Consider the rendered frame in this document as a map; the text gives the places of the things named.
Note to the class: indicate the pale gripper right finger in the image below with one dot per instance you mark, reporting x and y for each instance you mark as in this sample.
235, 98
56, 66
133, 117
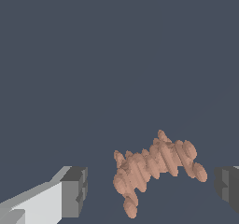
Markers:
229, 184

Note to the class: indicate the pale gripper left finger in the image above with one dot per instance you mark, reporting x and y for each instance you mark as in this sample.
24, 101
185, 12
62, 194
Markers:
53, 199

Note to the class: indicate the tan ridged lumpy object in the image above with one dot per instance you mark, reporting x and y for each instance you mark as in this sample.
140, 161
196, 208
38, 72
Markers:
149, 167

